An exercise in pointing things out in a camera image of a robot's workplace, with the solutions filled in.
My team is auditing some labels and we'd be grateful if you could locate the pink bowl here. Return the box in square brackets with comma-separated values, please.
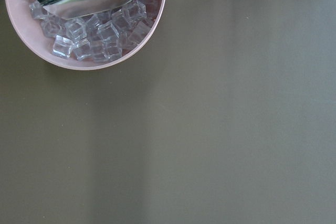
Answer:
[5, 0, 165, 71]

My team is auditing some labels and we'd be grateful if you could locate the clear ice cube right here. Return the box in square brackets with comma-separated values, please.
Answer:
[122, 0, 147, 23]

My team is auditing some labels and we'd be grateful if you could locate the clear ice cube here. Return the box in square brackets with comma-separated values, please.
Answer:
[52, 35, 73, 59]
[97, 20, 119, 41]
[122, 0, 147, 23]

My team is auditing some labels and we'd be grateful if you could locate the clear ice cube front left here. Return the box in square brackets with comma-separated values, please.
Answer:
[52, 35, 73, 59]

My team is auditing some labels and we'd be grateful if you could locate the clear ice cube centre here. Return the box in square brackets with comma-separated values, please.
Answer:
[97, 20, 119, 41]

